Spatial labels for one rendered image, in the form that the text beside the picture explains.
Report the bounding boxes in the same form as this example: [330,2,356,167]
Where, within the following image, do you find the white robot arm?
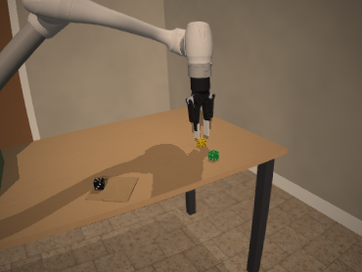
[0,0,213,91]

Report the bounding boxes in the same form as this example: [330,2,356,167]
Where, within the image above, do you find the yellow die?
[197,138,206,148]

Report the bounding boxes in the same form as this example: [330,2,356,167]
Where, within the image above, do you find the green die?
[208,150,219,161]

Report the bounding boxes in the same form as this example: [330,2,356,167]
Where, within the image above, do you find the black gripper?
[186,77,215,139]

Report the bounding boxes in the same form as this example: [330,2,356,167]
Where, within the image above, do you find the black die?
[93,178,105,190]

